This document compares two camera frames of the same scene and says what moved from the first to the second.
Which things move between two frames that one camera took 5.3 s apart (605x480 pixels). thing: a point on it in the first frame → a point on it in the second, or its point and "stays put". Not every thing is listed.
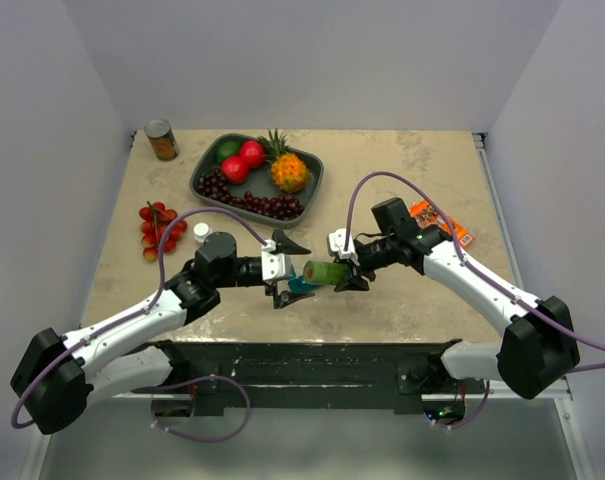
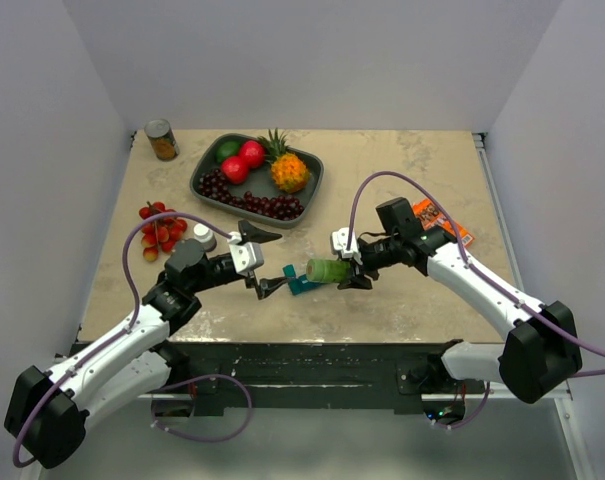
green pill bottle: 325,273 stays put
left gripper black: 284,244 → 251,233
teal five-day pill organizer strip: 298,285 stays put
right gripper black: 354,282 stays put
